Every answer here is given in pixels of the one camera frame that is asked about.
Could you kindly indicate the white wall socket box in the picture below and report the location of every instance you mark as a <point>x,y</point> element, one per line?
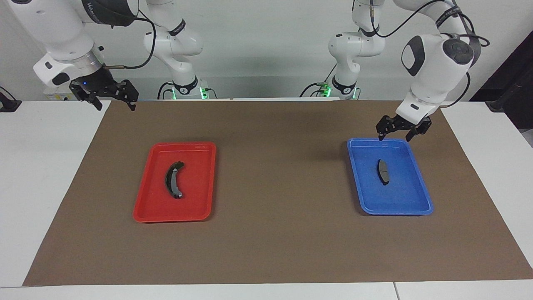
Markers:
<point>52,95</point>

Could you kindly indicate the blue plastic tray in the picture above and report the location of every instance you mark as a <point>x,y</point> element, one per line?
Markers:
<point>399,196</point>

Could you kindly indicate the dark furniture piece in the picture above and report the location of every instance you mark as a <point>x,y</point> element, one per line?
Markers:
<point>512,87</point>

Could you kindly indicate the black table clamp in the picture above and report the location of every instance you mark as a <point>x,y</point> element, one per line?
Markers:
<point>7,102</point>

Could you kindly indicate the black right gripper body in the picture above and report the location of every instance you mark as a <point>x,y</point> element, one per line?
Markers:
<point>98,85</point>

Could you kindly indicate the red plastic tray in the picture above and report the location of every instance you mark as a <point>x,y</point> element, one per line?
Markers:
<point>195,187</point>

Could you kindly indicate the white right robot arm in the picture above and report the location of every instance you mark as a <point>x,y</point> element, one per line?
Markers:
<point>62,37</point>

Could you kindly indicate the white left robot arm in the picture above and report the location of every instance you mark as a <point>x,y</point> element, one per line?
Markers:
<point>433,62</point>

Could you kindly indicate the brown table mat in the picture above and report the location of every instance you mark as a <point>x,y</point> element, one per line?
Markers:
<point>275,233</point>

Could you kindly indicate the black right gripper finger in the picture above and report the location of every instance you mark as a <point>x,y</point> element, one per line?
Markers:
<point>95,102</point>
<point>131,93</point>

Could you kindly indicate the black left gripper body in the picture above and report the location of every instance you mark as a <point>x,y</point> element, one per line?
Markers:
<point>402,123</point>

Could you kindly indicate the long curved brake pad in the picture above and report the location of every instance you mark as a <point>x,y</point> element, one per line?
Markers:
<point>171,181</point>

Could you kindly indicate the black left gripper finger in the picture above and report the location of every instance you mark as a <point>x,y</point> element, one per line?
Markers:
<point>381,131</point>
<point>418,130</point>

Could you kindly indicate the short dark brake pad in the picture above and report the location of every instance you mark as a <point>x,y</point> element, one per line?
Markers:
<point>383,171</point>

